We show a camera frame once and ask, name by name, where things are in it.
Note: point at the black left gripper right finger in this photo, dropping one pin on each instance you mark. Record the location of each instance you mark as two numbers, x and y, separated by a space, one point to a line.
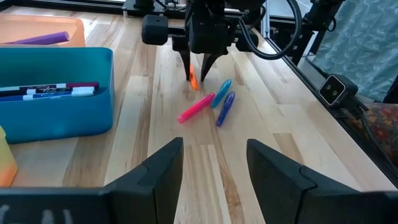
280 193

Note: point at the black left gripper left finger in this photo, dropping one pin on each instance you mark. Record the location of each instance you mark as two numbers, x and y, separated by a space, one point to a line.
149 196

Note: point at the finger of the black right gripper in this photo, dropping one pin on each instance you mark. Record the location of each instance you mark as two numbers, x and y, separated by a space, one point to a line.
208 62
185 56

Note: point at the long orange highlighter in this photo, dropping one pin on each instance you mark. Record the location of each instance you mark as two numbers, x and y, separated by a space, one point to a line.
194 82

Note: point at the maroon Expo marker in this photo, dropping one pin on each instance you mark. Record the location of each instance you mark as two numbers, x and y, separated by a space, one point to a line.
82 84

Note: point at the black Expo marker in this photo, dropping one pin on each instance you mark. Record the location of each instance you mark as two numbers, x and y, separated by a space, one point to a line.
53 90

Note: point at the purple thick highlighter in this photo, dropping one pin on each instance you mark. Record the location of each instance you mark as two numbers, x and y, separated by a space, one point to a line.
40 39

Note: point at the blue Expo marker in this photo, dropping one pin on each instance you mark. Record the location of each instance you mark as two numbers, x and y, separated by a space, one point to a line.
9 98

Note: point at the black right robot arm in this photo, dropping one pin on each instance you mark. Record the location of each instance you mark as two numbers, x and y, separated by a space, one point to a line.
245 12

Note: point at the teal gel highlighter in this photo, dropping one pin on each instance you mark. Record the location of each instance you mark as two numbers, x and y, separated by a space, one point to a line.
221 93

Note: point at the pink gel highlighter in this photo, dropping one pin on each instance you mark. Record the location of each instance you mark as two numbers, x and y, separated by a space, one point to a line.
196 108

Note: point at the indigo gel highlighter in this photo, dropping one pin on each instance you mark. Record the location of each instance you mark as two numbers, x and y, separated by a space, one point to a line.
225 109

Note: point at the blue plastic bin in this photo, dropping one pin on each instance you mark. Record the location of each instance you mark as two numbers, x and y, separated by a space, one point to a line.
62 121

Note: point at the red floral cloth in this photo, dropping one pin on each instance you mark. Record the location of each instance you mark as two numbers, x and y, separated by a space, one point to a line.
385 124

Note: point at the yellow plastic bin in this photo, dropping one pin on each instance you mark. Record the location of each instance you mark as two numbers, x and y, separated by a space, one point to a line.
6 146

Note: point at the orange plastic bin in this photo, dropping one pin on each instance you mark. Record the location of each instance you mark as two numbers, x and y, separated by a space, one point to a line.
31 25

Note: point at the teal patterned cloth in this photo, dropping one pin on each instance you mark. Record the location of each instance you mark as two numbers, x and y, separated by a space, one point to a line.
367 46

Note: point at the small black silver camera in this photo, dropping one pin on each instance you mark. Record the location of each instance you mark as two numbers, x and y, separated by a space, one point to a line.
334 90

